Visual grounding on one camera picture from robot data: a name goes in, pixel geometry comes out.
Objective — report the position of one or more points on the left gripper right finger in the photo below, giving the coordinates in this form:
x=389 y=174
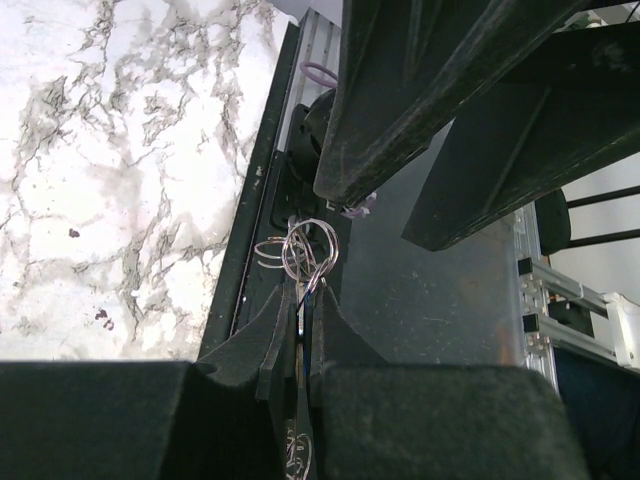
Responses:
x=376 y=420

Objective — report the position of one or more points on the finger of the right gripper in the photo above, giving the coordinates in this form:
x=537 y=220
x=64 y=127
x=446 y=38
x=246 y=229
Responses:
x=406 y=68
x=570 y=108

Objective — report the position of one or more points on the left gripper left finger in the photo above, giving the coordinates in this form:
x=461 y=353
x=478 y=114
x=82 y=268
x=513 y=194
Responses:
x=219 y=418

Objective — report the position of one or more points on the metal key ring plate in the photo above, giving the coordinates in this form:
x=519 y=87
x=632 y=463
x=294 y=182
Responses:
x=306 y=254

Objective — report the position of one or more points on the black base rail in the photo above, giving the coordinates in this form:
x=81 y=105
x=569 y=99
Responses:
x=243 y=286

